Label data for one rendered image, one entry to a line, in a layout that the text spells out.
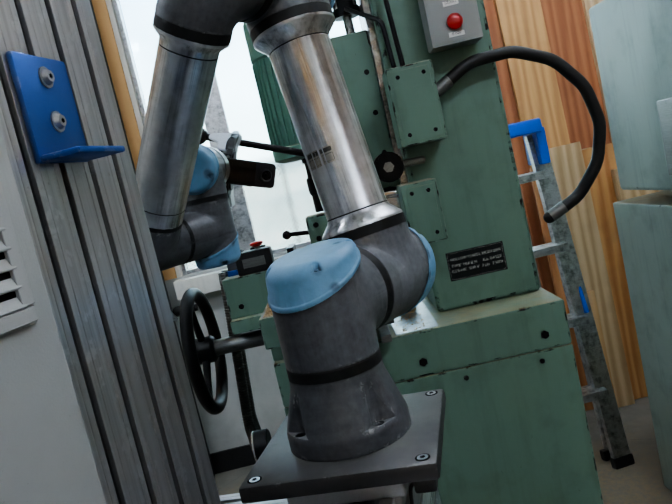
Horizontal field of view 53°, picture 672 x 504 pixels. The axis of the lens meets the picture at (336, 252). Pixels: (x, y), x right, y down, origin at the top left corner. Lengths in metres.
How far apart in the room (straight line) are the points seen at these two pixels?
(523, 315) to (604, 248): 1.51
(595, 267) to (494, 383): 1.48
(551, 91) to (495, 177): 1.50
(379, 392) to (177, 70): 0.46
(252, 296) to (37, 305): 1.06
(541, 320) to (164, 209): 0.76
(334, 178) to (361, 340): 0.22
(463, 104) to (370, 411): 0.79
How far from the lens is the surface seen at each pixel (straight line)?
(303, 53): 0.91
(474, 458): 1.42
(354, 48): 1.46
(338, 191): 0.88
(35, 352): 0.47
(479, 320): 1.34
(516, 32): 2.91
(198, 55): 0.87
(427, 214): 1.31
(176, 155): 0.92
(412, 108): 1.32
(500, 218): 1.44
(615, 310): 2.85
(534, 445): 1.44
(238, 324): 1.50
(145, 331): 0.68
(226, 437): 3.05
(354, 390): 0.78
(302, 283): 0.76
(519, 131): 2.28
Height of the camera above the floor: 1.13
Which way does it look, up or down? 6 degrees down
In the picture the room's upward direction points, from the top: 13 degrees counter-clockwise
